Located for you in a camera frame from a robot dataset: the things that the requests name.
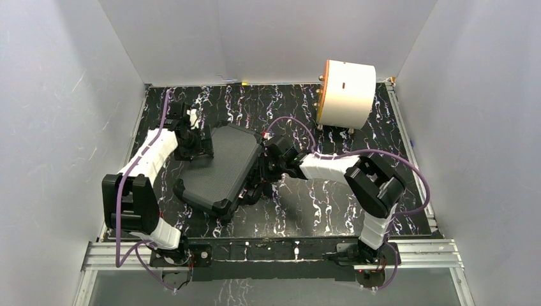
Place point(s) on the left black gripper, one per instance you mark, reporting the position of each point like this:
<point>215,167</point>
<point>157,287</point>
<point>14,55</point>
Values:
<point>201,149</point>

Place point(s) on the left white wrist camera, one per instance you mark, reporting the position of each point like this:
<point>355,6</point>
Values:
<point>194,118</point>

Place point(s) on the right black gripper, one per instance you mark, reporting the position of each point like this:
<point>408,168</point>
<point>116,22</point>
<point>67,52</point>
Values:
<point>263,174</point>

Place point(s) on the black poker chip case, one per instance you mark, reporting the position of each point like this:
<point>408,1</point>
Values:
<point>214,184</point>

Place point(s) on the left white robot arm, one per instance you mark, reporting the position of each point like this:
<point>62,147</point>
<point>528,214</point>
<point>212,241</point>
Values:
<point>129,201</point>

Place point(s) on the white orange cylindrical device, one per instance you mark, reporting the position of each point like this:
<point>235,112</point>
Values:
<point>346,95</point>

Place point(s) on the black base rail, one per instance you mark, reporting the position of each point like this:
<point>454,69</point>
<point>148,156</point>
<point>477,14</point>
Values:
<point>338,258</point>

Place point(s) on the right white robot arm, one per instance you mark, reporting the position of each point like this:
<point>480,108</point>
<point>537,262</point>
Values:
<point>375,184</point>

